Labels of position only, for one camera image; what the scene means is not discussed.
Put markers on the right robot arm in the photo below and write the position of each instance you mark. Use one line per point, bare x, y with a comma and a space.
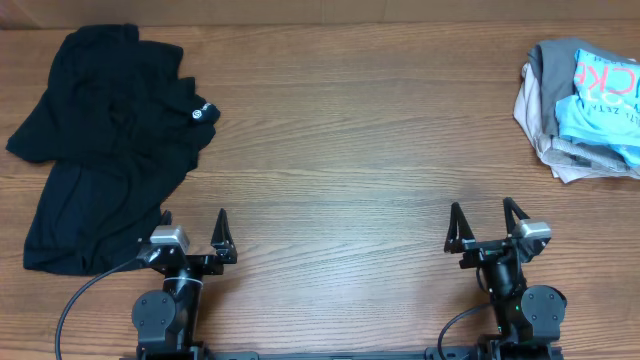
528, 318

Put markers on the grey t-shirt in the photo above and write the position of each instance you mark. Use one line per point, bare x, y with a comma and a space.
553, 64

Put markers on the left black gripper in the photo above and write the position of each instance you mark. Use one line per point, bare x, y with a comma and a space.
222, 242

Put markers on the black folded garment pile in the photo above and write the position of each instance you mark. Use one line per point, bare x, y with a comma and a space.
91, 214

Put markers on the black t-shirt with logo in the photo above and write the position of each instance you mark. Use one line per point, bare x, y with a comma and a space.
112, 95

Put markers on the beige garment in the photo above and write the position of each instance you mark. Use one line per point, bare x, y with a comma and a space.
567, 161

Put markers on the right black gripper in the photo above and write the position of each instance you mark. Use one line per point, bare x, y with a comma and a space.
459, 239

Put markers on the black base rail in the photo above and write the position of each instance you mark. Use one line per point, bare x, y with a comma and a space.
431, 353

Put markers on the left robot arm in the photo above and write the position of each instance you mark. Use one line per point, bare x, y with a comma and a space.
166, 319

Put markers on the light blue printed t-shirt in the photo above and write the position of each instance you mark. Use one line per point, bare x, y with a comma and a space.
604, 106

